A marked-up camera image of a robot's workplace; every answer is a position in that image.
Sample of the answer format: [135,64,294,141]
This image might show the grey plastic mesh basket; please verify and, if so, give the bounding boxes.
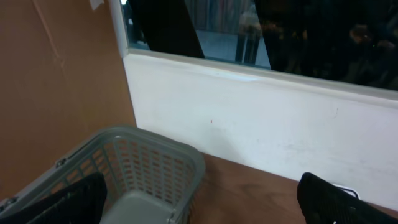
[1,126,205,223]

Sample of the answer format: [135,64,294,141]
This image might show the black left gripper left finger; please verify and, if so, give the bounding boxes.
[1,172,108,224]

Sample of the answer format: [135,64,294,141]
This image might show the white barcode scanner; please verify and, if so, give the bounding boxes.
[333,184,361,200]

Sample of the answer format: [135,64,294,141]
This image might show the dark glass window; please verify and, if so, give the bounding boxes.
[121,0,397,90]

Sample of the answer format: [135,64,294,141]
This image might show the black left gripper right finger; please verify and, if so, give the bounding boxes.
[297,172,397,224]

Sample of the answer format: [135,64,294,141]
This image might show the brown cardboard panel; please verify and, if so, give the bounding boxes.
[1,0,136,199]

